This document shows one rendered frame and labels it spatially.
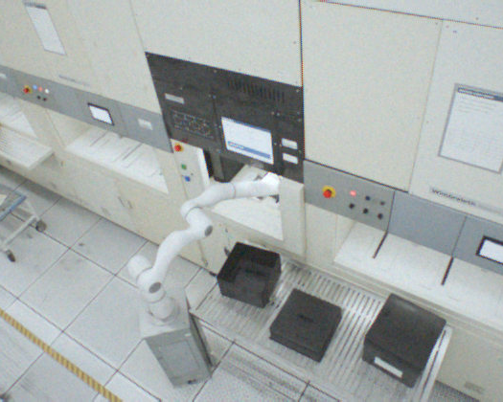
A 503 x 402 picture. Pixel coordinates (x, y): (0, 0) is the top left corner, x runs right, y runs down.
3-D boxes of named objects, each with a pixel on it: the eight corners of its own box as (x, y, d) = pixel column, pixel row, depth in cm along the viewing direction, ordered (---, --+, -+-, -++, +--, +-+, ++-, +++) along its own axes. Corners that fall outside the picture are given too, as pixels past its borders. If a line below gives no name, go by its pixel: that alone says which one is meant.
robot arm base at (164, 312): (148, 329, 244) (138, 312, 231) (146, 301, 257) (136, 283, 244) (181, 321, 245) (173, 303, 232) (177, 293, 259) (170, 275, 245)
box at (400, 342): (359, 359, 219) (363, 336, 201) (384, 317, 233) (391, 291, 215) (413, 390, 205) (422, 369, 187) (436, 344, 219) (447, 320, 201)
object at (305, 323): (268, 338, 232) (266, 326, 223) (293, 296, 249) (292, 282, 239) (319, 363, 220) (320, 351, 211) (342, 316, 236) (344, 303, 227)
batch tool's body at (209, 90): (206, 279, 355) (137, 56, 215) (266, 202, 406) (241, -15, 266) (304, 328, 316) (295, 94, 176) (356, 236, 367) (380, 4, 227)
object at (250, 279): (240, 257, 271) (236, 240, 259) (282, 271, 261) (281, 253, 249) (219, 295, 255) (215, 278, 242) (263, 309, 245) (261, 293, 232)
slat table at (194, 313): (211, 366, 304) (188, 311, 249) (256, 301, 336) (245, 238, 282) (392, 473, 246) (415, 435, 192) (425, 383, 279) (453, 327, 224)
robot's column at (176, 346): (172, 389, 295) (140, 338, 241) (169, 351, 315) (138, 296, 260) (213, 379, 297) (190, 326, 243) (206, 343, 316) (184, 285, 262)
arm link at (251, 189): (242, 182, 222) (285, 178, 243) (222, 182, 234) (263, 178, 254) (244, 200, 223) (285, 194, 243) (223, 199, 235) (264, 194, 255)
